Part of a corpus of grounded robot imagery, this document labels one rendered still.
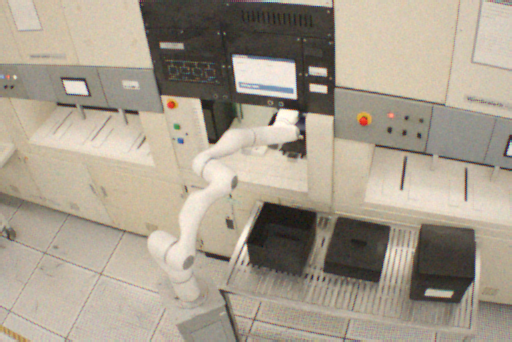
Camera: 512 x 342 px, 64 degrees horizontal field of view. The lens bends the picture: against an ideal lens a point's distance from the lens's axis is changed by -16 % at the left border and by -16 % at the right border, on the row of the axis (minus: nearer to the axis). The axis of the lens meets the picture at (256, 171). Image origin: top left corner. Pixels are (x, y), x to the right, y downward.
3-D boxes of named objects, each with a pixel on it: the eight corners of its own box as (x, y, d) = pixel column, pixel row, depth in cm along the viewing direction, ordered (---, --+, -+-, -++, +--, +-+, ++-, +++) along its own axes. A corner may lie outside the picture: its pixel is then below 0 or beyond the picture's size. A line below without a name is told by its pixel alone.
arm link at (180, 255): (164, 259, 209) (190, 277, 201) (149, 254, 199) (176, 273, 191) (218, 162, 215) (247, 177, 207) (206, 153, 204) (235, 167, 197)
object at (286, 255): (266, 222, 256) (264, 200, 244) (317, 233, 247) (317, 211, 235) (248, 263, 238) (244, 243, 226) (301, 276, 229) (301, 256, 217)
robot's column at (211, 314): (203, 376, 269) (173, 325, 215) (186, 342, 287) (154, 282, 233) (244, 358, 276) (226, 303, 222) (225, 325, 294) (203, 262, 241)
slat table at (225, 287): (237, 347, 282) (217, 288, 229) (266, 273, 321) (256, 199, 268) (437, 384, 246) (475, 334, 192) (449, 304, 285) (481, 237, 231)
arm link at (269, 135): (266, 124, 209) (300, 123, 234) (236, 129, 218) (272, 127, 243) (269, 144, 209) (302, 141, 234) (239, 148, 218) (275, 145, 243)
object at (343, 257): (322, 272, 230) (322, 257, 221) (336, 226, 249) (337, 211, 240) (379, 283, 221) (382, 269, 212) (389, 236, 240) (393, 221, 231)
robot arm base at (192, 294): (178, 314, 219) (169, 296, 206) (164, 286, 232) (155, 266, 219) (213, 299, 224) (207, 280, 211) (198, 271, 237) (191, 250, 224)
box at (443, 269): (407, 300, 212) (417, 272, 194) (412, 253, 231) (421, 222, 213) (461, 304, 205) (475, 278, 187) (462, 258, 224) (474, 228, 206)
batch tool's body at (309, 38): (202, 262, 332) (132, 6, 195) (246, 168, 394) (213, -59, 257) (325, 288, 308) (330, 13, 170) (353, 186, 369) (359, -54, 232)
